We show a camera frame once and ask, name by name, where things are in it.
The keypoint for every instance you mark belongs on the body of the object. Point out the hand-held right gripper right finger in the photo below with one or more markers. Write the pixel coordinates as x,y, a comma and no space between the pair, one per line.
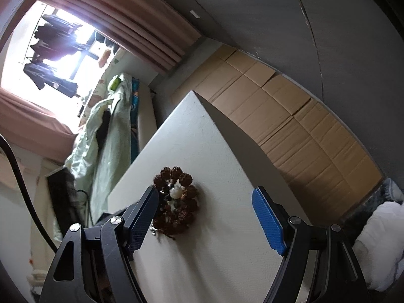
270,224

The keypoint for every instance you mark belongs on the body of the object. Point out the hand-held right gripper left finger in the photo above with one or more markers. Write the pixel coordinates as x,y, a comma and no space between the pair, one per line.
141,224

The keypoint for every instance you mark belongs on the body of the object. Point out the dark plaid cloth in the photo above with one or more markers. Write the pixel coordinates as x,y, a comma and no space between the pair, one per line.
64,195

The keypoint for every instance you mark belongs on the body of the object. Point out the pale green blanket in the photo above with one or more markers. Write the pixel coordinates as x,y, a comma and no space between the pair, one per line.
104,139

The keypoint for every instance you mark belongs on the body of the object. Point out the flattened cardboard sheets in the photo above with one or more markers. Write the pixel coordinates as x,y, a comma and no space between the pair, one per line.
284,123

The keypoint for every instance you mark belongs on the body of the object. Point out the white cloth bundle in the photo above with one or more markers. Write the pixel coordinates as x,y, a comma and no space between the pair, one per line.
380,246

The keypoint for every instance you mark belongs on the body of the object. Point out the green box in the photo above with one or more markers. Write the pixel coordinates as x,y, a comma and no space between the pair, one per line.
115,83

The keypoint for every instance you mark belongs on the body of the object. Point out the dark hanging clothes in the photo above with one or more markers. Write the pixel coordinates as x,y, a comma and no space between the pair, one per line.
52,53

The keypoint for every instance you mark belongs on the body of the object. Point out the pink curtain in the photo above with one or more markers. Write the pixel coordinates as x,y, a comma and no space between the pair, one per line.
120,22

